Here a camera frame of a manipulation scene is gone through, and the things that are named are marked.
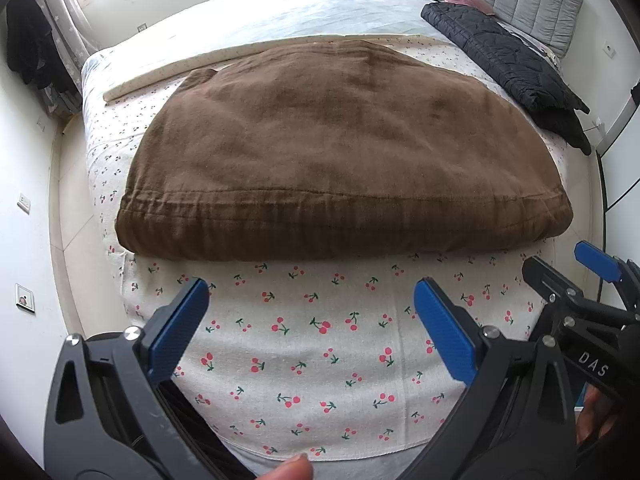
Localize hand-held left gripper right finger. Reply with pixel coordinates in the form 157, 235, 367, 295
400, 277, 581, 480

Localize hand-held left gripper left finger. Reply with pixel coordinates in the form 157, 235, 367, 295
44, 277, 223, 480

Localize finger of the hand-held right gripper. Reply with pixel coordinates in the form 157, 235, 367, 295
521, 256, 588, 313
574, 241, 640, 288

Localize brown jacket with fleece collar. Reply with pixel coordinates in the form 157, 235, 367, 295
115, 39, 574, 262

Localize dark hanging clothes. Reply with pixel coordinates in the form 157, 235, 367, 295
5, 0, 67, 92

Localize person's right hand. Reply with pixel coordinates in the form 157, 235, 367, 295
575, 385, 632, 447

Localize person's left hand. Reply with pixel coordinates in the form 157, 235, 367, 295
259, 452, 317, 480

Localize cherry print sheet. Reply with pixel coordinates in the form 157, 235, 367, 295
82, 34, 568, 461

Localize sheer grey curtain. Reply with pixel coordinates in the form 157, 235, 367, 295
25, 0, 97, 112

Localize bed with light blue cover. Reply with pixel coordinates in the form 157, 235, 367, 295
80, 0, 571, 480

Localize wall switch with knob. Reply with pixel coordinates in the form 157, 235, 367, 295
14, 283, 37, 315

